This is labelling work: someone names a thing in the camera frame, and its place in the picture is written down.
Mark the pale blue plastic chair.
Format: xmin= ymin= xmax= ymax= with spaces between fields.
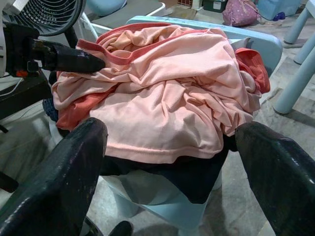
xmin=97 ymin=15 xmax=284 ymax=236

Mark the white frame grey chair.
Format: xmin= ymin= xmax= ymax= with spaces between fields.
xmin=78 ymin=0 xmax=166 ymax=45

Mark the purple fabric bag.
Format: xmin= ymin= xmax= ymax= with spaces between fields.
xmin=222 ymin=0 xmax=262 ymax=28

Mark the small black box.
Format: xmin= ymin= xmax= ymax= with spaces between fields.
xmin=202 ymin=0 xmax=228 ymax=13

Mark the black garment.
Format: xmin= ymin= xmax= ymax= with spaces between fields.
xmin=43 ymin=97 xmax=229 ymax=205

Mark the blue plastic storage bin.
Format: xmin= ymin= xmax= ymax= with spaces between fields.
xmin=257 ymin=0 xmax=310 ymax=21

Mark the black standing fan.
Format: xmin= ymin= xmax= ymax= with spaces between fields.
xmin=0 ymin=0 xmax=86 ymax=118

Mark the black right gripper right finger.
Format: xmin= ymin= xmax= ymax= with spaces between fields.
xmin=235 ymin=121 xmax=315 ymax=236

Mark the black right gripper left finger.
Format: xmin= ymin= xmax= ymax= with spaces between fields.
xmin=0 ymin=117 xmax=109 ymax=236

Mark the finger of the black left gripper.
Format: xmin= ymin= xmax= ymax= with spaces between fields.
xmin=31 ymin=40 xmax=107 ymax=74

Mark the coral orange garment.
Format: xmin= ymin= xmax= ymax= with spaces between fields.
xmin=56 ymin=47 xmax=271 ymax=131

